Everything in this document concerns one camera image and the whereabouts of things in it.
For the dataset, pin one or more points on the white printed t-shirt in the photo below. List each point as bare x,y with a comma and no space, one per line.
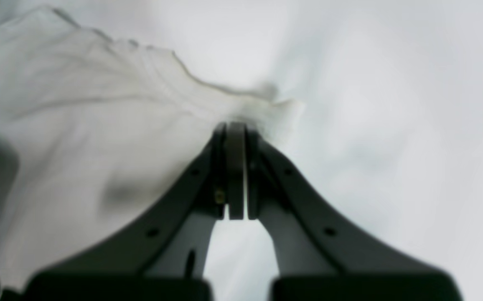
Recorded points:
100,128

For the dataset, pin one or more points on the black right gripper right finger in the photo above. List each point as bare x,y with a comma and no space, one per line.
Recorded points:
321,255

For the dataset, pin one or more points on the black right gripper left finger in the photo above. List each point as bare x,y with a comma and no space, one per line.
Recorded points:
161,255

